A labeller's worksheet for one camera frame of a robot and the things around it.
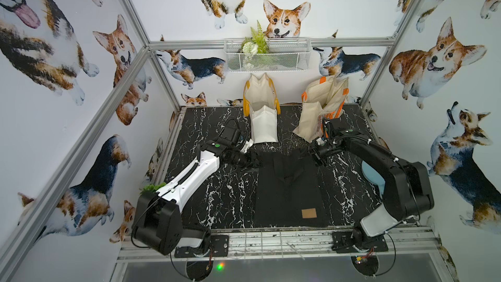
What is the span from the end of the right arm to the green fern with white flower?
469 millimetres

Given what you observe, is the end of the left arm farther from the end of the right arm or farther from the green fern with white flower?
the green fern with white flower

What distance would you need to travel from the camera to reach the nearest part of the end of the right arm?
0.74 meters

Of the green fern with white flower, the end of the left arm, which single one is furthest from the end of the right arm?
the green fern with white flower

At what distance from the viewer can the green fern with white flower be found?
0.81 metres

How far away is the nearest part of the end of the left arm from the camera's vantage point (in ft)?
2.26

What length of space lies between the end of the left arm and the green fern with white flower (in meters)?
0.43
